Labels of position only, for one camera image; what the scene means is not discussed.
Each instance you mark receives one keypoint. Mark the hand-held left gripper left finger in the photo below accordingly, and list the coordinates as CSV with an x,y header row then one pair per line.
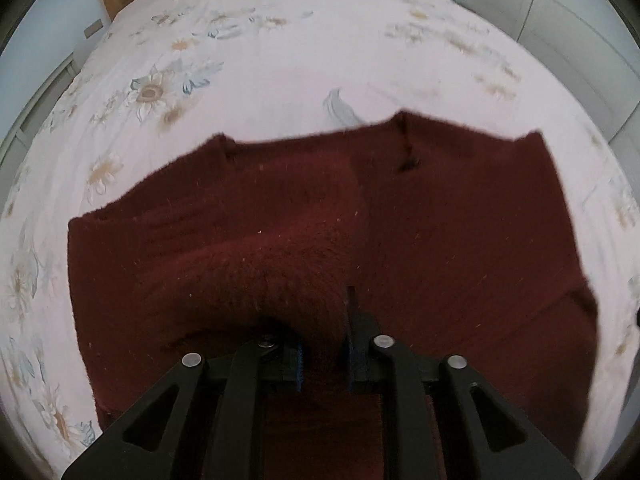
x,y
295,366

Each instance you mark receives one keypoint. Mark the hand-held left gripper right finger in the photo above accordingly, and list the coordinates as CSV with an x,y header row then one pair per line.
x,y
356,360

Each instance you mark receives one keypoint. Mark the dark red knitted sweater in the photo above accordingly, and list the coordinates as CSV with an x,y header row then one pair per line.
x,y
450,240

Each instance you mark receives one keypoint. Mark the floral white bed sheet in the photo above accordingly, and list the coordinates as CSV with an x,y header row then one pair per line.
x,y
280,70

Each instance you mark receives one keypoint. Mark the wall switch plate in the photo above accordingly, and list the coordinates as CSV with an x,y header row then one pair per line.
x,y
93,27

